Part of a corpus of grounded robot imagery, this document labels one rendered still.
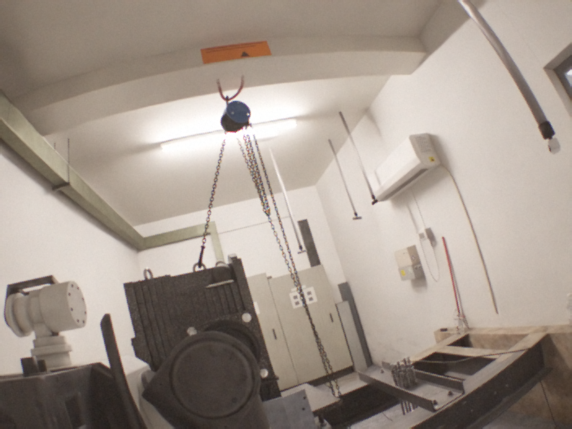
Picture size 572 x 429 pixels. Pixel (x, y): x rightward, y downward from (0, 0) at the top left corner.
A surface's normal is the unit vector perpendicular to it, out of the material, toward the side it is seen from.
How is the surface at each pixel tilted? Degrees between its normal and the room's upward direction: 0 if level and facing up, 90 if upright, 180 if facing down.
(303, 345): 90
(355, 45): 90
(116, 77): 90
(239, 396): 87
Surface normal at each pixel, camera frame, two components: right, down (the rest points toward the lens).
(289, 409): 0.38, -0.33
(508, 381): 0.17, -0.28
